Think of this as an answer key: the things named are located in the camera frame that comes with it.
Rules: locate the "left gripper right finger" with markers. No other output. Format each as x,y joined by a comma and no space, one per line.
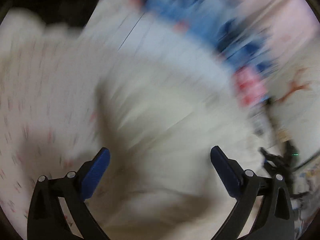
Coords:
275,216

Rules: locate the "blue whale pillow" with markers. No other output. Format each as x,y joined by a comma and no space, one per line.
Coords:
220,24

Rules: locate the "white striped bedding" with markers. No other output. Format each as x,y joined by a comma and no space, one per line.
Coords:
122,25

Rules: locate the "white quilted comforter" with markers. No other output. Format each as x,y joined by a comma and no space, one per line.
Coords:
160,126

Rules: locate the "orange tree wall sticker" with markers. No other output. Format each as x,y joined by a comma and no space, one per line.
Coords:
294,85

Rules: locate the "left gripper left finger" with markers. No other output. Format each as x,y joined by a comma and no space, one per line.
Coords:
45,217

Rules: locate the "pink checkered cloth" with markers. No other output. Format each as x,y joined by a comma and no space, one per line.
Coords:
249,88

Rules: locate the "cherry print bed sheet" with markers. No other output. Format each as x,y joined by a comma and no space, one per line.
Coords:
48,116

